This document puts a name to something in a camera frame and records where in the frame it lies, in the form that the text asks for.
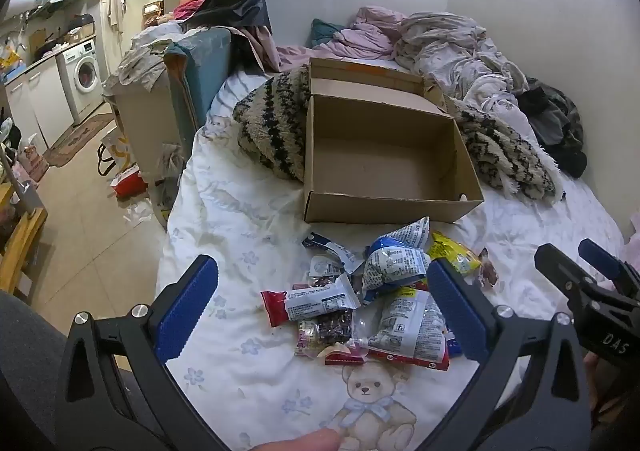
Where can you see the teal folded mattress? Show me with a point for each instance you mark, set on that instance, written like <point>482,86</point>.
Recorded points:
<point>205,71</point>

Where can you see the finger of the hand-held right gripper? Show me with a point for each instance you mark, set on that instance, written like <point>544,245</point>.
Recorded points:
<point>555,261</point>
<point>600,256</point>

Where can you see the white washing machine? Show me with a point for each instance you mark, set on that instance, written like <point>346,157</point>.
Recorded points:
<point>85,76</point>

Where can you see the red pink clothes pile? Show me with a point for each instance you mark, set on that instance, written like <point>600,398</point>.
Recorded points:
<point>190,6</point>

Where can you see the yellow snack packet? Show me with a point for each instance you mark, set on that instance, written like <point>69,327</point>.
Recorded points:
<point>450,248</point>

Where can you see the dark blue white wrapper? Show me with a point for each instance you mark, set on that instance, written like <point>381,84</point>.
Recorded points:
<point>330,246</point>

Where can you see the white kitchen cabinet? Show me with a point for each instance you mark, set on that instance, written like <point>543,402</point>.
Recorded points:
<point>45,101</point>

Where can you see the person's left hand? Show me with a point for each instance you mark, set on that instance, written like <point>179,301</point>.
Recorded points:
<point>300,441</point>

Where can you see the white hanging garment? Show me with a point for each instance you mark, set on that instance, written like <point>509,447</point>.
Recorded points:
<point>115,1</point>

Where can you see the yellow wooden chair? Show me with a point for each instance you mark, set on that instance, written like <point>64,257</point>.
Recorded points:
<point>20,246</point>

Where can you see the white floral bear bed sheet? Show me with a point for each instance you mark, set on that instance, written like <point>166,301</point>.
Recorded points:
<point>240,211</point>

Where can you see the small brown candy packet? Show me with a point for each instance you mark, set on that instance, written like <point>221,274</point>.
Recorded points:
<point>487,271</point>

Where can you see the clear pink candy packet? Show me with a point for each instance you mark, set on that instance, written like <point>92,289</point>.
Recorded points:
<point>320,331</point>

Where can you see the large beige cardboard box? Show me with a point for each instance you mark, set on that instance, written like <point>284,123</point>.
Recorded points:
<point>145,131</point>

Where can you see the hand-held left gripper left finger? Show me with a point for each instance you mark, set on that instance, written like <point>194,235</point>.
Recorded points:
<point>185,311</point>

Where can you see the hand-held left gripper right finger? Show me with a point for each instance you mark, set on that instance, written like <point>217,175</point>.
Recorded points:
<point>457,316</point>

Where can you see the white plastic bag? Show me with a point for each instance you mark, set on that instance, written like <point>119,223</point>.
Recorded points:
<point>137,211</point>

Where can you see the brown cardboard box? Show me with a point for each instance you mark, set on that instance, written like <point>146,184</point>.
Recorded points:
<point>380,161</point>

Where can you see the white crumpled duvet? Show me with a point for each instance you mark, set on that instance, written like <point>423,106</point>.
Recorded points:
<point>450,46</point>

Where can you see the person's grey trouser leg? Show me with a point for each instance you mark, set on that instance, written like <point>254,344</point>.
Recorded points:
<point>30,331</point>

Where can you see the red white snack bar packet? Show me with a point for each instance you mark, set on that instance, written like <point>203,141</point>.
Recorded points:
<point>315,303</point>

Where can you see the clear plastic bag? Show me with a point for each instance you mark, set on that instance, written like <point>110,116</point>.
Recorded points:
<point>170,171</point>

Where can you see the dark clothes pile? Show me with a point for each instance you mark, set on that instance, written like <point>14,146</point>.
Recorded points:
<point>555,126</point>

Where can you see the brown patterned floor mat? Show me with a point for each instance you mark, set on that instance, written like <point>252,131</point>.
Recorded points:
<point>75,138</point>

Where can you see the fuzzy striped cream blanket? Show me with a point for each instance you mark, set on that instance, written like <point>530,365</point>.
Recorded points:
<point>270,121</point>

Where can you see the teal pillow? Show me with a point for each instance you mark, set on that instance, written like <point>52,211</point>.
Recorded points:
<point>322,31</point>

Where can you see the white yellow shopping bag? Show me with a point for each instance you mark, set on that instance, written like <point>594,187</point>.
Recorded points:
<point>117,151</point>

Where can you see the patterned cloth pile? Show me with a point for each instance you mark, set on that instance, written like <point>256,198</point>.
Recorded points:
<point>145,61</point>

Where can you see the pink crumpled blanket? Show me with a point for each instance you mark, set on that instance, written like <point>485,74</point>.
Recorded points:
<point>370,38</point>

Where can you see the red box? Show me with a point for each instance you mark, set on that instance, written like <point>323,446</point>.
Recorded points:
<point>130,183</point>

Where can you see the white red snack bag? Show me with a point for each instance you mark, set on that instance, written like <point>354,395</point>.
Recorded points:
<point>410,326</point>

